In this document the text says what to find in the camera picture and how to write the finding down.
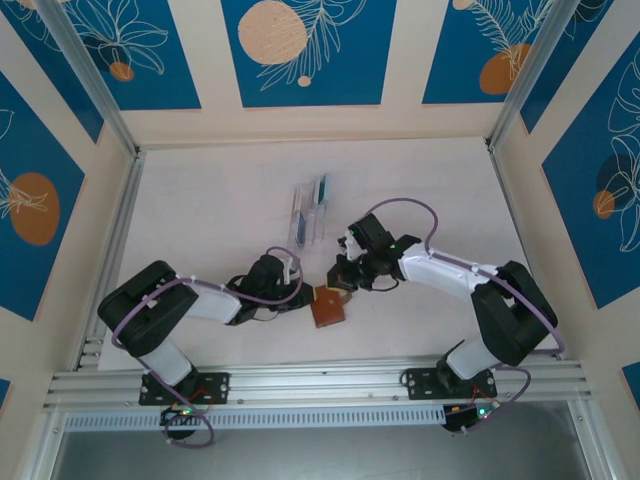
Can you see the brown leather card holder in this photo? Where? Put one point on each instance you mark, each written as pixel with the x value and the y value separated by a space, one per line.
pixel 327 310

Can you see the blue credit card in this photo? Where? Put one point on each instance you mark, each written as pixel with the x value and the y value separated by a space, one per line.
pixel 301 231

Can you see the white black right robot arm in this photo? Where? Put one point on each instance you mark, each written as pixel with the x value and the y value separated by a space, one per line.
pixel 440 272

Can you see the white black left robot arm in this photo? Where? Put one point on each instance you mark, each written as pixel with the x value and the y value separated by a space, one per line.
pixel 215 305

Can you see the clear acrylic card stand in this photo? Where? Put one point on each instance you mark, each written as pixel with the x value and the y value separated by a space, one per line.
pixel 320 227

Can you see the teal credit card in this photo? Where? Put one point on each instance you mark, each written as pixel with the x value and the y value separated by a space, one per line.
pixel 325 189

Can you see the grey metal panel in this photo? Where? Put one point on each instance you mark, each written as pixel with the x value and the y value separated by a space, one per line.
pixel 320 455

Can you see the black controller board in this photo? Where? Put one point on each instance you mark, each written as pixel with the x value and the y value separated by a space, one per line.
pixel 457 419
pixel 172 416

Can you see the long aluminium frame rail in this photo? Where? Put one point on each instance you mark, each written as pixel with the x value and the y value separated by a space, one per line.
pixel 320 382

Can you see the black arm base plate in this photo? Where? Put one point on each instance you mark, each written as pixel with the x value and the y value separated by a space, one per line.
pixel 417 382
pixel 220 387

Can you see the aluminium side rail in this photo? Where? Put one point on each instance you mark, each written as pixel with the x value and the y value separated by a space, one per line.
pixel 117 240
pixel 515 225

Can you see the blue floral wall poster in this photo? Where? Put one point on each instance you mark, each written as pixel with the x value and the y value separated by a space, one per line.
pixel 560 75
pixel 450 50
pixel 60 85
pixel 632 380
pixel 4 395
pixel 575 200
pixel 30 150
pixel 165 75
pixel 350 75

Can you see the aluminium frame post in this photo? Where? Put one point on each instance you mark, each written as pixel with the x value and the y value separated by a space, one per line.
pixel 85 65
pixel 530 65

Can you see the aluminium frame leg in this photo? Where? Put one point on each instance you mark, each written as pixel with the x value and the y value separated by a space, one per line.
pixel 590 450
pixel 50 450

